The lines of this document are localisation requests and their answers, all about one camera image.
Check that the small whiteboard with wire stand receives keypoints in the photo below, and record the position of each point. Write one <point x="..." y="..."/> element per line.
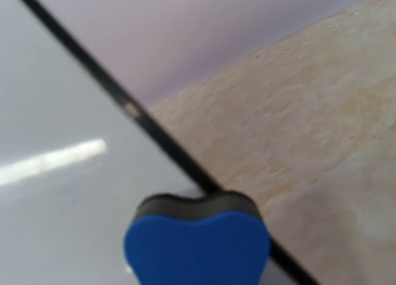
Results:
<point x="78" y="156"/>

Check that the black whiteboard eraser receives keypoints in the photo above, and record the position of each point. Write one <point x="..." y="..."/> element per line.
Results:
<point x="217" y="239"/>

